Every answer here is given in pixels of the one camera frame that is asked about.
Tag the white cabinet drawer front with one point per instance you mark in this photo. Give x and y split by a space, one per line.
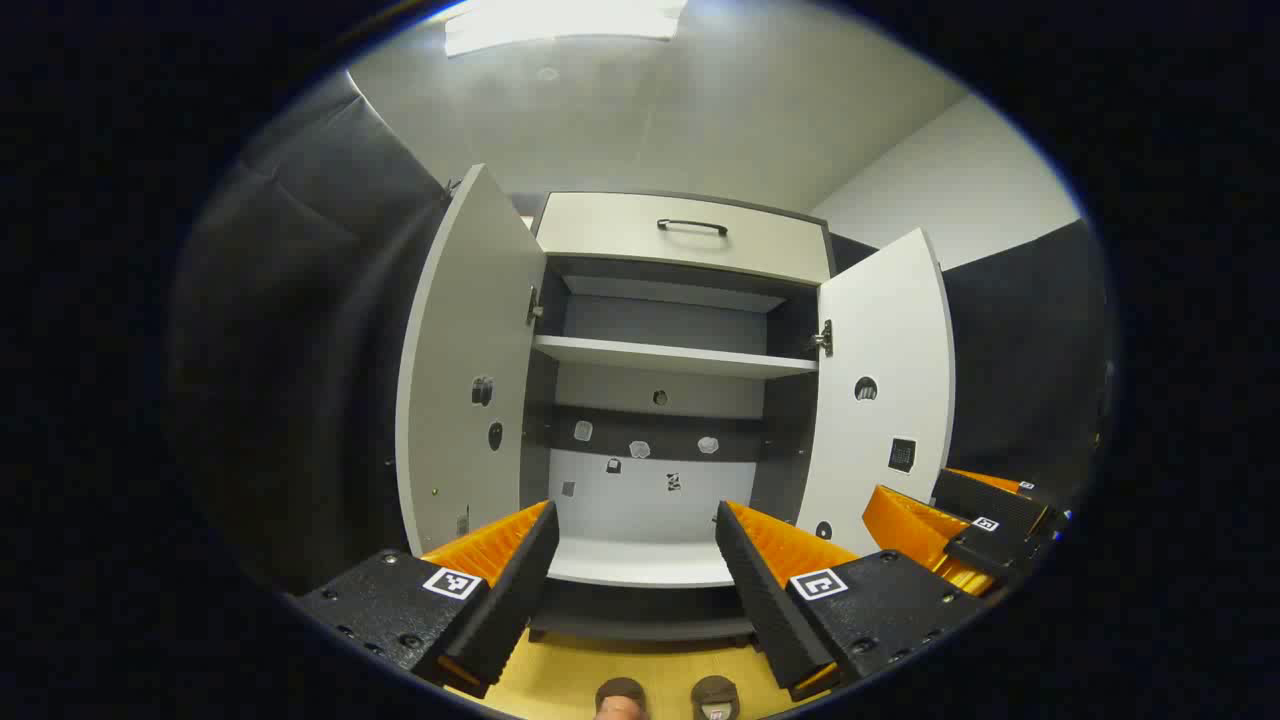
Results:
620 235

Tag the white shoe cabinet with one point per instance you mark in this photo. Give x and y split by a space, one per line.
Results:
650 500

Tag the metal door hinge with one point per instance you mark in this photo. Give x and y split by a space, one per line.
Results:
823 338
534 305

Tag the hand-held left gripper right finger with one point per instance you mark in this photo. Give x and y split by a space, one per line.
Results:
765 600

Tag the white shoe cabinet door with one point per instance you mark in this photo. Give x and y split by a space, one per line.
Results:
460 330
880 330

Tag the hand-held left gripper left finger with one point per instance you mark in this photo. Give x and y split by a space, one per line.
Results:
510 600

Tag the ceiling light panel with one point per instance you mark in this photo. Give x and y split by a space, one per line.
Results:
560 25

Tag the white cabinet shelf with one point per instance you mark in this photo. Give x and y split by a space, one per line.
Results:
670 357

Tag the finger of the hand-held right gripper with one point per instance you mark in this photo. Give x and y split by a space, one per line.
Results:
910 530
985 500

